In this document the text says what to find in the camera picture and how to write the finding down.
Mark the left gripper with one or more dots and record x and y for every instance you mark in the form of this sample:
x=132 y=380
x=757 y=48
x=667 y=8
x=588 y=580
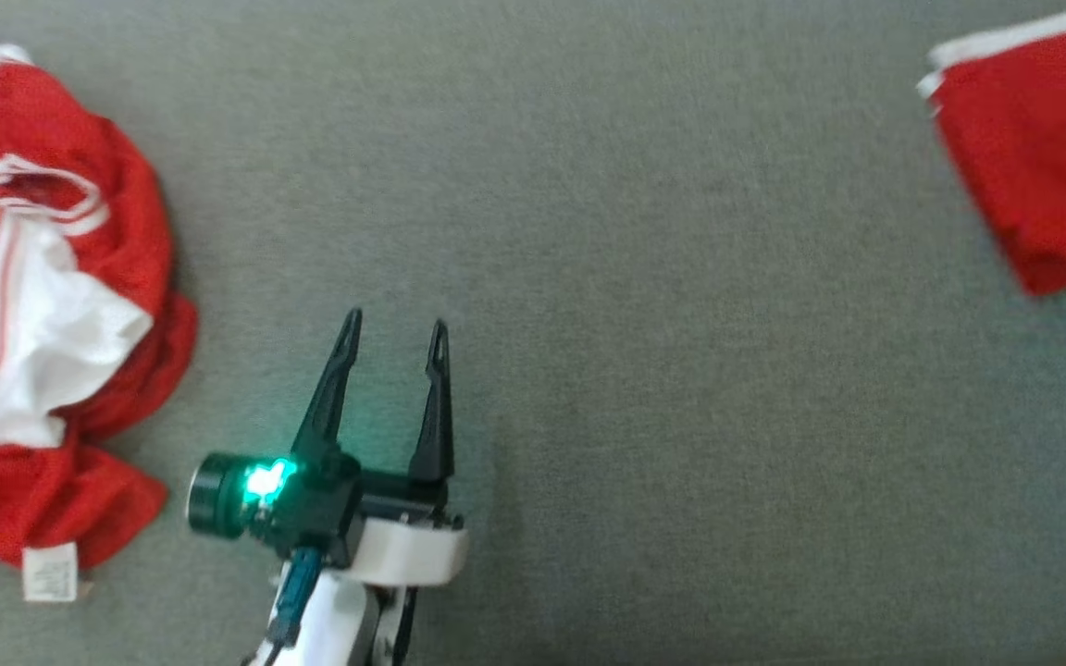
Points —
x=320 y=504

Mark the red shirt with white sleeves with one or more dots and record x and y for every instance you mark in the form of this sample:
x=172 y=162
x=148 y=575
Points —
x=24 y=277

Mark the red shorts with white trim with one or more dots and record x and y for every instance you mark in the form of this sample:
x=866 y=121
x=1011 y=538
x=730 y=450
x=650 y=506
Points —
x=1042 y=157

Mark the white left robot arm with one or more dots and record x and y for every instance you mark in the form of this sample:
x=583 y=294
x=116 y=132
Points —
x=339 y=624

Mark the large grey sofa seat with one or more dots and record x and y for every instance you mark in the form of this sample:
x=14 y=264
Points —
x=635 y=370

